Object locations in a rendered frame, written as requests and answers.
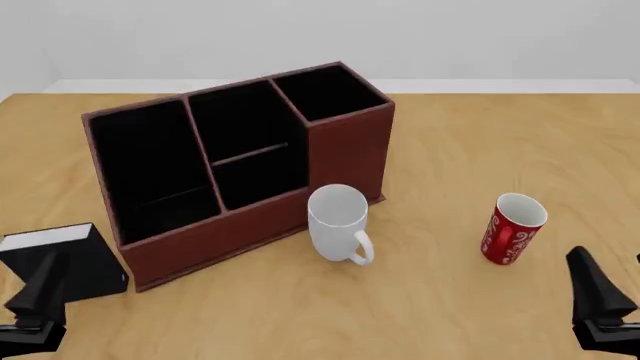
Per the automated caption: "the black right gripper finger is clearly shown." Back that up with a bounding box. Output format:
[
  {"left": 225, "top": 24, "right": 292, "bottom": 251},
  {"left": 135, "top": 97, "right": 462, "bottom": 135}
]
[{"left": 565, "top": 245, "right": 639, "bottom": 324}]

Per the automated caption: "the black book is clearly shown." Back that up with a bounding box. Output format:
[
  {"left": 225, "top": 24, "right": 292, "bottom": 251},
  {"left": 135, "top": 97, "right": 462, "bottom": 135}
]
[{"left": 0, "top": 222, "right": 131, "bottom": 306}]

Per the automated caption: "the red-brown desk caddy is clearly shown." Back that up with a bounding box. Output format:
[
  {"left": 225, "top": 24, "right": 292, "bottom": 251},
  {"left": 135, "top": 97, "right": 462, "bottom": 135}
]
[{"left": 81, "top": 60, "right": 396, "bottom": 294}]

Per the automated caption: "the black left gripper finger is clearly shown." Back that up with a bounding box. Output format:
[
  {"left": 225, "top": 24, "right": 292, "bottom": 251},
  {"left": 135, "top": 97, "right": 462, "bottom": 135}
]
[{"left": 3, "top": 251, "right": 71, "bottom": 326}]

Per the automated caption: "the white mug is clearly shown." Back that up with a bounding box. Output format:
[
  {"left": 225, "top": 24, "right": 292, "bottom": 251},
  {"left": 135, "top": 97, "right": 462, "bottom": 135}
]
[{"left": 307, "top": 183, "right": 376, "bottom": 267}]

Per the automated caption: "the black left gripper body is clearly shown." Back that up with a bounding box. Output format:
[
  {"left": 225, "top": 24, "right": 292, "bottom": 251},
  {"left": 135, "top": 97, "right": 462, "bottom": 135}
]
[{"left": 0, "top": 313, "right": 68, "bottom": 354}]

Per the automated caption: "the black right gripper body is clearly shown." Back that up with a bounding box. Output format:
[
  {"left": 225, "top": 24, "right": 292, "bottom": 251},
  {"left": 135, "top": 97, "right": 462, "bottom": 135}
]
[{"left": 572, "top": 318, "right": 640, "bottom": 354}]

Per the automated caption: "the red patterned mug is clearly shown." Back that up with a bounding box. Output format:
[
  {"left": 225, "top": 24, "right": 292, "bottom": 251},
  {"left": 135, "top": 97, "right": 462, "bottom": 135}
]
[{"left": 480, "top": 192, "right": 549, "bottom": 267}]

